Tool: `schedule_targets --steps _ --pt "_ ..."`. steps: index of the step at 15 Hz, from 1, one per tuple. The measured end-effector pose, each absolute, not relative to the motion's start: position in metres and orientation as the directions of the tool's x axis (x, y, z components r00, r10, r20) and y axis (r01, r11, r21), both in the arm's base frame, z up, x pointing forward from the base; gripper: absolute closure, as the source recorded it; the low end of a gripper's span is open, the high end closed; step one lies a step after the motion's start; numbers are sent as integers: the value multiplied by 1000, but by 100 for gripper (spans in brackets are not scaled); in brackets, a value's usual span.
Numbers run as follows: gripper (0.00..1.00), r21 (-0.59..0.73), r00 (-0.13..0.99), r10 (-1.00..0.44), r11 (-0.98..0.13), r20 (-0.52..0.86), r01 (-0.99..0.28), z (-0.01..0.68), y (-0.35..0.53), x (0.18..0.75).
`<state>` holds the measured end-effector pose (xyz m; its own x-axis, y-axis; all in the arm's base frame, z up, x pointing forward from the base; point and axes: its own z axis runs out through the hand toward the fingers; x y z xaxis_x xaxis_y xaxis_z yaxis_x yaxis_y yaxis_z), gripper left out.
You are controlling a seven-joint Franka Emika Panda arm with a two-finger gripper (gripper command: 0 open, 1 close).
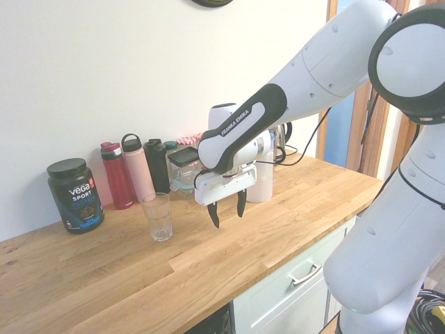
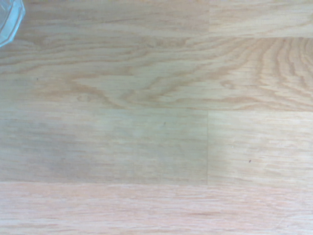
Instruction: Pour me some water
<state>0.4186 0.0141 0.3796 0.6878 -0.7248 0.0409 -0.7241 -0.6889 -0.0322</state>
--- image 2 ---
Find clear faceted glass tumbler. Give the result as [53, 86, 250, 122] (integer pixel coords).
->
[0, 0, 26, 48]

